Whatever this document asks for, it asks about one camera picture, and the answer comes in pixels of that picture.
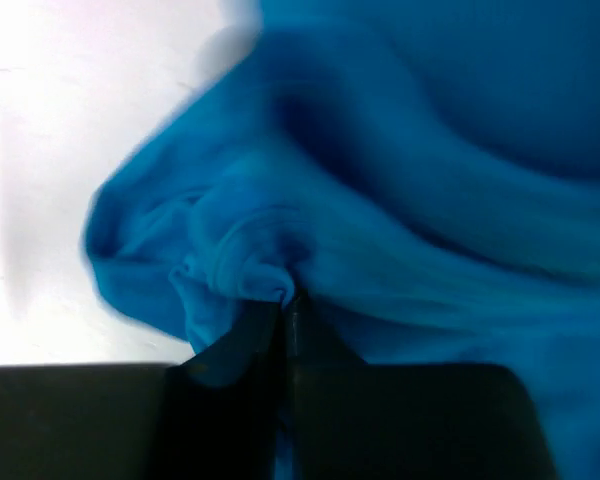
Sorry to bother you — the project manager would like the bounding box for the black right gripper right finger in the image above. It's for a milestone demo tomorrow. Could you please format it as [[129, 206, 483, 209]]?
[[283, 293, 558, 480]]

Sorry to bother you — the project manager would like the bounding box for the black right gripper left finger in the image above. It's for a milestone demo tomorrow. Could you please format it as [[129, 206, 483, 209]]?
[[0, 302, 281, 479]]

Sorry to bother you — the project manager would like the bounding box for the blue t shirt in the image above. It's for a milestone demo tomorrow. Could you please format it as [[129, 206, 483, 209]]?
[[84, 1, 600, 479]]

